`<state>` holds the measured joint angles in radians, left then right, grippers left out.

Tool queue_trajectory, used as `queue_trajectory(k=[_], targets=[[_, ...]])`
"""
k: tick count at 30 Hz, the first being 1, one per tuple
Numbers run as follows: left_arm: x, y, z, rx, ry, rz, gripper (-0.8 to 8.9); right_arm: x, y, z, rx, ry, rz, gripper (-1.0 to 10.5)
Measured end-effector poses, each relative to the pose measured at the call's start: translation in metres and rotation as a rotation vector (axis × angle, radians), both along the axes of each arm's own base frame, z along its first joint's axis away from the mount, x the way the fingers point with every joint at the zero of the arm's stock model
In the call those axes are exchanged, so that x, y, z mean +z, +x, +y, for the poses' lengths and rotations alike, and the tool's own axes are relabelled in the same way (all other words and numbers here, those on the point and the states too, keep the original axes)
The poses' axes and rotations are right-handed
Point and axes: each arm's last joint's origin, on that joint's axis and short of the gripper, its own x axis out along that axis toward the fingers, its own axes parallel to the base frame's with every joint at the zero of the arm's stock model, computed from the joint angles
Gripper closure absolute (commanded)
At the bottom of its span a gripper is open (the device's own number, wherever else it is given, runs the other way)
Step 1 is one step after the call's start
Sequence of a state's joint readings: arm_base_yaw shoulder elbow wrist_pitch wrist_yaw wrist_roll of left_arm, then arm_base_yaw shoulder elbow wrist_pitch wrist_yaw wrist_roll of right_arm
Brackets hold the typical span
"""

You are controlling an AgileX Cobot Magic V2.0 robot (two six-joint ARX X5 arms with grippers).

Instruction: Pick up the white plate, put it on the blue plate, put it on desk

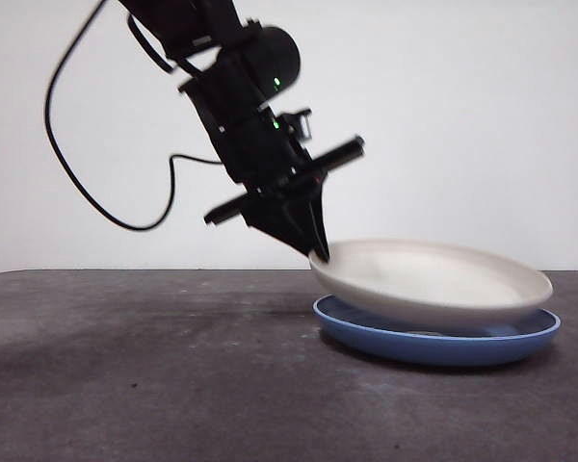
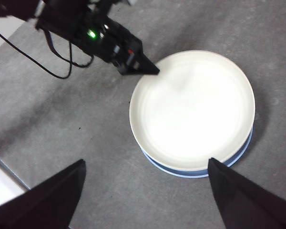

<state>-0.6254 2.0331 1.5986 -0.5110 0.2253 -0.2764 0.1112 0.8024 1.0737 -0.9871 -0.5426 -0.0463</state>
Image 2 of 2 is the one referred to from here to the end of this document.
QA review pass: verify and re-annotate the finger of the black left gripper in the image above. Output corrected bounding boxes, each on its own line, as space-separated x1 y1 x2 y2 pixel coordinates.
131 49 161 73
118 67 159 77

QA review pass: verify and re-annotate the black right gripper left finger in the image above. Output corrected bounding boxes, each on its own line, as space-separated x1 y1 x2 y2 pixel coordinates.
0 158 87 229

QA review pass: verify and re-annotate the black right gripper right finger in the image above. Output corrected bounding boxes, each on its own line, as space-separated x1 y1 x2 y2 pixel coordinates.
208 157 286 229

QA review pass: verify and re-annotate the white round plate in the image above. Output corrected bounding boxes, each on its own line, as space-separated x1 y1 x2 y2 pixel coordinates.
129 49 255 171

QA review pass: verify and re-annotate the blue round plate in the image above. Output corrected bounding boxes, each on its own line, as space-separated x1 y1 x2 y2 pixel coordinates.
140 126 255 178

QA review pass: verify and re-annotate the thin black cable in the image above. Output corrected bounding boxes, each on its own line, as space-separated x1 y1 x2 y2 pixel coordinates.
44 31 95 68
0 22 73 79

